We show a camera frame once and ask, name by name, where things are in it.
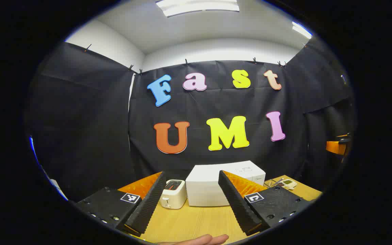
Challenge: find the small ceiling light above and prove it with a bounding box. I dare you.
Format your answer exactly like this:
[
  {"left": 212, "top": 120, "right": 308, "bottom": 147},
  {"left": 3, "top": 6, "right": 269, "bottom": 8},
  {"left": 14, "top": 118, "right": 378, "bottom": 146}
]
[{"left": 292, "top": 21, "right": 313, "bottom": 39}]

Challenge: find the metal wire basket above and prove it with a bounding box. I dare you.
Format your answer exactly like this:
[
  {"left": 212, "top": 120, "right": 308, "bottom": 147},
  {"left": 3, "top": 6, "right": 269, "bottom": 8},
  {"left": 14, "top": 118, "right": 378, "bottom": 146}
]
[{"left": 263, "top": 178, "right": 285, "bottom": 189}]

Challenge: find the white toaster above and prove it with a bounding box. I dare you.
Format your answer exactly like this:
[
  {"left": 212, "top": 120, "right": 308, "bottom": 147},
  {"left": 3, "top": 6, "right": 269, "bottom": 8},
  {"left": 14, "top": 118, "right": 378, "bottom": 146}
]
[{"left": 160, "top": 179, "right": 187, "bottom": 209}]

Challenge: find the black backdrop cloth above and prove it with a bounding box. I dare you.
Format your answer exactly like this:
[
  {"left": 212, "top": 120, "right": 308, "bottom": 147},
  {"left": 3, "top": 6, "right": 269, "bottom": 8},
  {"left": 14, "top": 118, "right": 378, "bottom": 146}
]
[{"left": 24, "top": 34, "right": 356, "bottom": 203}]

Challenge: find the white sectioned dish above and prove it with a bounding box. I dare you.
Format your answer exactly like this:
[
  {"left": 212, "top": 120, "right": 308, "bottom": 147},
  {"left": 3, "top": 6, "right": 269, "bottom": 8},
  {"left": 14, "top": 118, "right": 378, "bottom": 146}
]
[{"left": 279, "top": 179, "right": 298, "bottom": 190}]

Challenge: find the long ceiling light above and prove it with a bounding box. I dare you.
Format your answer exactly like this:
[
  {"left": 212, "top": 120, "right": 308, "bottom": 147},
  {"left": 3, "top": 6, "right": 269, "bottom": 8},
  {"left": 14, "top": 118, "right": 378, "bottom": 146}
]
[{"left": 155, "top": 0, "right": 240, "bottom": 17}]

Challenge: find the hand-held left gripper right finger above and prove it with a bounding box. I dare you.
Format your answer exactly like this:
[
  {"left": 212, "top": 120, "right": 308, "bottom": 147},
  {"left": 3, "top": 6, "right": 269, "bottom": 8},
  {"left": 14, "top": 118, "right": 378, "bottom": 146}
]
[{"left": 218, "top": 170, "right": 314, "bottom": 236}]

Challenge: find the white microwave oven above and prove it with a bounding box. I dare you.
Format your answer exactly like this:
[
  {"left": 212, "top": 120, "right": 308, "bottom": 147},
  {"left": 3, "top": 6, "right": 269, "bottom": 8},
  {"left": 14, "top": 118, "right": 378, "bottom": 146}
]
[{"left": 185, "top": 160, "right": 266, "bottom": 207}]

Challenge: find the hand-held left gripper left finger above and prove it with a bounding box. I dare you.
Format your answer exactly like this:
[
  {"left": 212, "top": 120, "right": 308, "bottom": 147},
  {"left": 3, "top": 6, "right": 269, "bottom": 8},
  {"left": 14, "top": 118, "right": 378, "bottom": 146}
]
[{"left": 75, "top": 171, "right": 167, "bottom": 238}]

